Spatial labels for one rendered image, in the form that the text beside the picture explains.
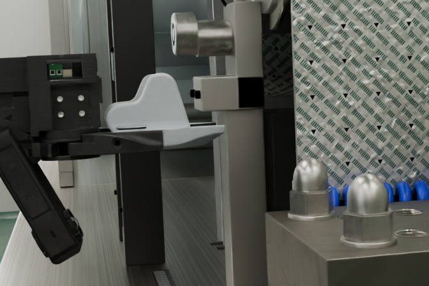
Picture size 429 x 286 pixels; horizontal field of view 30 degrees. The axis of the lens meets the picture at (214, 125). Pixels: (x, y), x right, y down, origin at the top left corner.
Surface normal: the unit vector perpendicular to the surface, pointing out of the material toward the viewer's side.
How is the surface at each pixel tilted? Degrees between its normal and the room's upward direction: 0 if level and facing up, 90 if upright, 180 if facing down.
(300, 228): 0
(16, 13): 90
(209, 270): 0
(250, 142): 90
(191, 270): 0
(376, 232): 90
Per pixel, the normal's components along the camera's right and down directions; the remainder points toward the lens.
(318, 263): -0.98, 0.06
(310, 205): 0.17, 0.07
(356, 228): -0.76, 0.09
